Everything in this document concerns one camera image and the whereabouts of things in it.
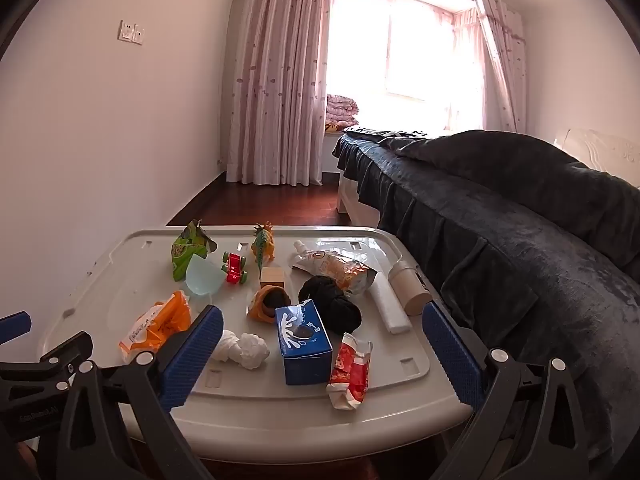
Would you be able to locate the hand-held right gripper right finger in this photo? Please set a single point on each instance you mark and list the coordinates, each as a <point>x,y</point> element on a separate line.
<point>450,357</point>

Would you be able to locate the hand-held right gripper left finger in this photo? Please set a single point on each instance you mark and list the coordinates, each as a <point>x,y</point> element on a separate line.
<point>192,355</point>

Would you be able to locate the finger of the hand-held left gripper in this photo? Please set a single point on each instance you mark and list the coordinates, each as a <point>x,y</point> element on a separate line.
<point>15,324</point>
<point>47,362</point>

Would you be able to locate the orange plastic bag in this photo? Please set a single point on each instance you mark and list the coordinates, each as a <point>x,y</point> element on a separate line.
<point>165,322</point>

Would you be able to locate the red toy brick car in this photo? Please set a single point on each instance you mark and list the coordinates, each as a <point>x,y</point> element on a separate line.
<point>234,269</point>

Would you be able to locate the white crumpled tissue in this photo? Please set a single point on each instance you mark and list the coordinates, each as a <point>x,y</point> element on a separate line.
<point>226,347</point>
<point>252,352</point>

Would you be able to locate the brown paper cup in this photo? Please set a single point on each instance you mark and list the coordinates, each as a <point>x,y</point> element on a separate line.
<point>410,290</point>

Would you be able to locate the light blue plastic cup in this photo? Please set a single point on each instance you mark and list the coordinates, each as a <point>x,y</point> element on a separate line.
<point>202,276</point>

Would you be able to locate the white foam stick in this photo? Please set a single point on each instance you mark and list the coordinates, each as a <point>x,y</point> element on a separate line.
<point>390,305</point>

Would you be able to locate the green snack bag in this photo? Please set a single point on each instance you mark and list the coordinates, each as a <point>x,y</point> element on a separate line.
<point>182,255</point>

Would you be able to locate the white plastic table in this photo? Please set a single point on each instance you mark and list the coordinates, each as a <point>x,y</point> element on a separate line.
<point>125,280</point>

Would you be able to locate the red white crumpled wrapper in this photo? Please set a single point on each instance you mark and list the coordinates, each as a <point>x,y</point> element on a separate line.
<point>347,370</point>

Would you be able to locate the small wooden block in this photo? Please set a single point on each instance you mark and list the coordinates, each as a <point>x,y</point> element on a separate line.
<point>271,278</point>

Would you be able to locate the blue cardboard box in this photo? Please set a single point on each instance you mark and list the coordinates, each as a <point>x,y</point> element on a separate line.
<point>305,355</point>

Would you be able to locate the orange green toy dinosaur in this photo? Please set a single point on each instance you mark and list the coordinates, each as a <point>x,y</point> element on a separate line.
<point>262,247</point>

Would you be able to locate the black crumpled cloth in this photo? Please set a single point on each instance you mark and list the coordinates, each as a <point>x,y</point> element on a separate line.
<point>330,305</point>

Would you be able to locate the white orange toothpaste tube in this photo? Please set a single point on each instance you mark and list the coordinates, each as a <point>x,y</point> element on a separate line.
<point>310,260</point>

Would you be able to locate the white bed headboard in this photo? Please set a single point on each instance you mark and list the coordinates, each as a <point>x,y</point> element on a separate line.
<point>600,147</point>

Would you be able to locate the folded pink quilt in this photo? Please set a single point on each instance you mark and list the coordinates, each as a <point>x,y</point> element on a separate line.
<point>341,110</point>

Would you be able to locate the pink patterned curtain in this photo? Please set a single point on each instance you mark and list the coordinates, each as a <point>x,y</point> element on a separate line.
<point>502,60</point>
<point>280,85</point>

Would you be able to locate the bright window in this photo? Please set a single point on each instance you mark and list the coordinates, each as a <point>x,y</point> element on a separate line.
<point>400,45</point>

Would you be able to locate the white bed frame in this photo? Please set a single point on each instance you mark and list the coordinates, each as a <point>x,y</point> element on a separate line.
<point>355,200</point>

